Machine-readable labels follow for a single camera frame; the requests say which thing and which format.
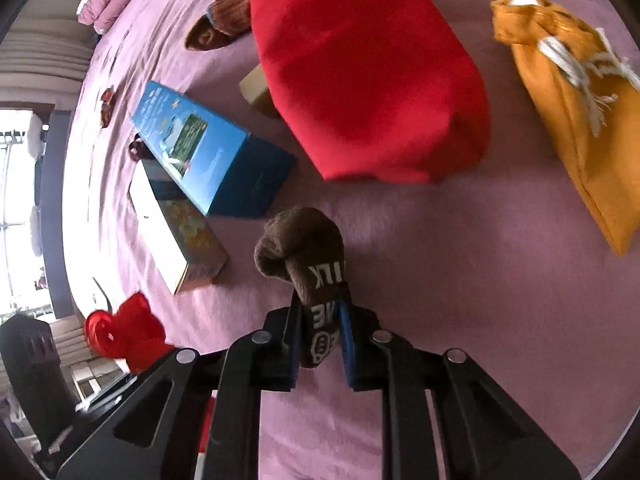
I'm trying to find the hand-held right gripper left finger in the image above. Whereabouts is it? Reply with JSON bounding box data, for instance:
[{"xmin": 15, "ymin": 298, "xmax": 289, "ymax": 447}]
[{"xmin": 56, "ymin": 305, "xmax": 305, "ymax": 480}]

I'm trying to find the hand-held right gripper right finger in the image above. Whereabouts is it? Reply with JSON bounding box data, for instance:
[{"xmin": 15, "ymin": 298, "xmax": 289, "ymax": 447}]
[{"xmin": 339, "ymin": 300, "xmax": 582, "ymax": 480}]

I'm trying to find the dark brown printed sock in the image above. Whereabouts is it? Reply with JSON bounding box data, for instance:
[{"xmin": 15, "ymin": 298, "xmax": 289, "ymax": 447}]
[{"xmin": 254, "ymin": 206, "xmax": 351, "ymax": 368}]

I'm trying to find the orange-brown ribbed sock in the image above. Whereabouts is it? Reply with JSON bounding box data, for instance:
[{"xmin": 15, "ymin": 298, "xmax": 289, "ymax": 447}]
[{"xmin": 184, "ymin": 0, "xmax": 253, "ymax": 52}]

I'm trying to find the pink bed sheet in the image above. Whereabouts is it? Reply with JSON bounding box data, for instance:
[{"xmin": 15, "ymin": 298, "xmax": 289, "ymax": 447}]
[{"xmin": 62, "ymin": 0, "xmax": 640, "ymax": 480}]

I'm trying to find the red cloth item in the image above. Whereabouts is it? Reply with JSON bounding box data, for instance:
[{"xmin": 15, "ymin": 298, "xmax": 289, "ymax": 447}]
[{"xmin": 84, "ymin": 292, "xmax": 175, "ymax": 374}]

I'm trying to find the white floral box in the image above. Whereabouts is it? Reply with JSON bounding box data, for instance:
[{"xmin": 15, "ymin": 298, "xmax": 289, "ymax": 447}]
[{"xmin": 128, "ymin": 160, "xmax": 228, "ymax": 296}]

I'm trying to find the blue picture box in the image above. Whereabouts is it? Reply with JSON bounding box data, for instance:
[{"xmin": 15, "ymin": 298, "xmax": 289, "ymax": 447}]
[{"xmin": 130, "ymin": 81, "xmax": 297, "ymax": 219}]

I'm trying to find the small beige box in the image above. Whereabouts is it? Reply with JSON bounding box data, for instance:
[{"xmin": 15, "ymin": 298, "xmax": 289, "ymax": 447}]
[{"xmin": 239, "ymin": 64, "xmax": 282, "ymax": 118}]

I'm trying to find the red cloth bag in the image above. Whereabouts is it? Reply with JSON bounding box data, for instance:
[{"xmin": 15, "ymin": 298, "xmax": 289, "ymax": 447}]
[{"xmin": 249, "ymin": 0, "xmax": 492, "ymax": 184}]

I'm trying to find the beige padded headboard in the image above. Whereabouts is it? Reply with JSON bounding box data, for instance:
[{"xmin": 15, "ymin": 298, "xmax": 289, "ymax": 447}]
[{"xmin": 0, "ymin": 20, "xmax": 92, "ymax": 107}]

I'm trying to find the orange drawstring bag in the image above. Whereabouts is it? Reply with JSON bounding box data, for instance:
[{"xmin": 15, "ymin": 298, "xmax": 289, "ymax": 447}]
[{"xmin": 490, "ymin": 0, "xmax": 640, "ymax": 257}]

